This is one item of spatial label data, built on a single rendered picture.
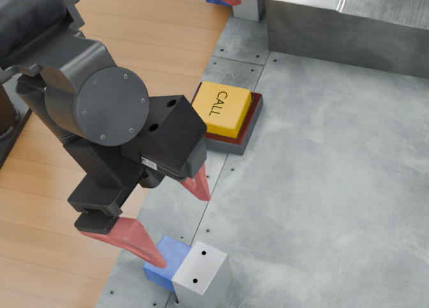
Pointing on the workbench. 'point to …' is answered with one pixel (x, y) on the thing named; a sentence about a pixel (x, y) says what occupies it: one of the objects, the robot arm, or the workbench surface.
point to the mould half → (352, 25)
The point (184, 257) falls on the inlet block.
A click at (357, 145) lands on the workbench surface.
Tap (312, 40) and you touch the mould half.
